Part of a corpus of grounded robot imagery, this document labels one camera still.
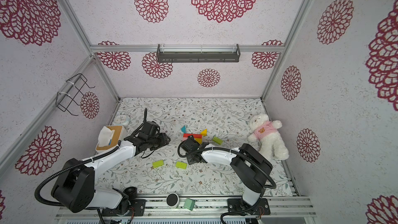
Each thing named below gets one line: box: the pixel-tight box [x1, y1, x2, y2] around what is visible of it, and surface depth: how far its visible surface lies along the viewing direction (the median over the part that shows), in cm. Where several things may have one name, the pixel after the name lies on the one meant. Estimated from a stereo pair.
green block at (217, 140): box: [212, 136, 223, 146], surface depth 99 cm
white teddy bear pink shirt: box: [247, 114, 290, 161], surface depth 92 cm
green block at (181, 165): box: [175, 161, 188, 170], surface depth 89 cm
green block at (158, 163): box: [152, 159, 165, 168], surface depth 89 cm
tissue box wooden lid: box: [95, 125, 124, 151], surface depth 94 cm
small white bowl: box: [113, 114, 131, 125], surface depth 107 cm
